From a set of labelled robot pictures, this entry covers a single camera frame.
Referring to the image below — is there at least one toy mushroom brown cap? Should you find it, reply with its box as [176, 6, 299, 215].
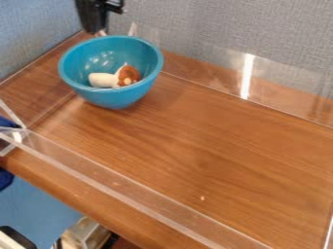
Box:
[88, 63, 141, 89]

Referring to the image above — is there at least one blue plastic bowl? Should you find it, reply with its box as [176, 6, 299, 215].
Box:
[58, 35, 164, 109]

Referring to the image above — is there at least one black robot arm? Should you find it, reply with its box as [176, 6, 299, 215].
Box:
[73, 0, 124, 35]

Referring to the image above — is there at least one clear acrylic back barrier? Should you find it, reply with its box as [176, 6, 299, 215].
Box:
[92, 21, 333, 129]

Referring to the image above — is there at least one clear acrylic barrier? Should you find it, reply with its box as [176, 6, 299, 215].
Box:
[92, 21, 333, 129]
[0, 98, 270, 249]

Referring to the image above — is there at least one clear acrylic front barrier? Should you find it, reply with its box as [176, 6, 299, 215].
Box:
[0, 98, 270, 249]

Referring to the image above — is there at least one dark blue cloth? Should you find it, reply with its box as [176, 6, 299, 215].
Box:
[0, 116, 21, 192]

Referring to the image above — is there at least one black white device corner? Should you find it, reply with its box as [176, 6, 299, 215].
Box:
[0, 226, 37, 249]

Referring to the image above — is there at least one clear acrylic corner bracket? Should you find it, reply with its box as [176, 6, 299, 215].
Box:
[92, 21, 139, 38]

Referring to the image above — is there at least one grey metal table frame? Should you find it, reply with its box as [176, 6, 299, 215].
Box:
[50, 217, 111, 249]

